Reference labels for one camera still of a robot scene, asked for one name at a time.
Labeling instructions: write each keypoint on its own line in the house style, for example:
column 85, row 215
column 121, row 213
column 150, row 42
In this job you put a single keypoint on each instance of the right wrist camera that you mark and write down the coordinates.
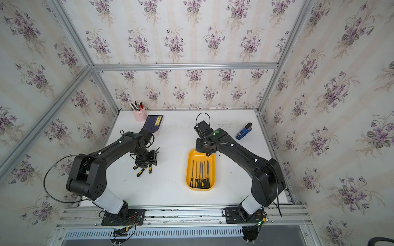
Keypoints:
column 203, row 127

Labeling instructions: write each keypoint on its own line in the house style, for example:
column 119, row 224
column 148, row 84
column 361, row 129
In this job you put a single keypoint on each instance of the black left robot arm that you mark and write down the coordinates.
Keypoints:
column 88, row 178

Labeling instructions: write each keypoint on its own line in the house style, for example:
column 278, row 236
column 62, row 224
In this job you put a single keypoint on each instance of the blue black stapler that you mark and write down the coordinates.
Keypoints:
column 244, row 131

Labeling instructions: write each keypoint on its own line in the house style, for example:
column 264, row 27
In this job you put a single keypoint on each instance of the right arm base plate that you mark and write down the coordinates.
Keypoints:
column 238, row 215

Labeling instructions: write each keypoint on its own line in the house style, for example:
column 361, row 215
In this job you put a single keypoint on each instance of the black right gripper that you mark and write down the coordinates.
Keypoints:
column 197, row 147

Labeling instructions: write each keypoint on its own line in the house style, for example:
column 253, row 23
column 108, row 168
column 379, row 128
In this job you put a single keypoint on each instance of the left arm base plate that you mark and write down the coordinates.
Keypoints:
column 124, row 218

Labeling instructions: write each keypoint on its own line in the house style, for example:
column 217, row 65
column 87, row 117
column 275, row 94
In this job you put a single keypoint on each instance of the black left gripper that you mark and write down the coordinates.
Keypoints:
column 153, row 159

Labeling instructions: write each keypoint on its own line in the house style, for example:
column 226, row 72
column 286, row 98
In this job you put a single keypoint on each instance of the aluminium front rail frame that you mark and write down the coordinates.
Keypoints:
column 286, row 225

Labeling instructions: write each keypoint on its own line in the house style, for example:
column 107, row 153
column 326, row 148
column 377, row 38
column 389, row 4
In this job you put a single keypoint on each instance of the yellow plastic storage tray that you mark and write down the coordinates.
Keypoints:
column 200, row 157

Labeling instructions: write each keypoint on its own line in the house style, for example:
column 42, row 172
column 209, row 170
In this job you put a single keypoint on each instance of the pink pen cup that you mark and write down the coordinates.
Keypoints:
column 141, row 115

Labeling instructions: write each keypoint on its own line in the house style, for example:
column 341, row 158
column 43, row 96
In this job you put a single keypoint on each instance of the file tool moved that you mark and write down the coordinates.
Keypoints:
column 200, row 176
column 203, row 178
column 196, row 175
column 207, row 179

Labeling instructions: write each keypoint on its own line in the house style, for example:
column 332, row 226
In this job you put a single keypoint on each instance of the dark purple notebook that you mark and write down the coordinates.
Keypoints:
column 153, row 123

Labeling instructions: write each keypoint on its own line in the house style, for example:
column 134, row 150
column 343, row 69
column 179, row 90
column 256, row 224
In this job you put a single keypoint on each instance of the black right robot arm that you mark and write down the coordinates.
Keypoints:
column 267, row 177

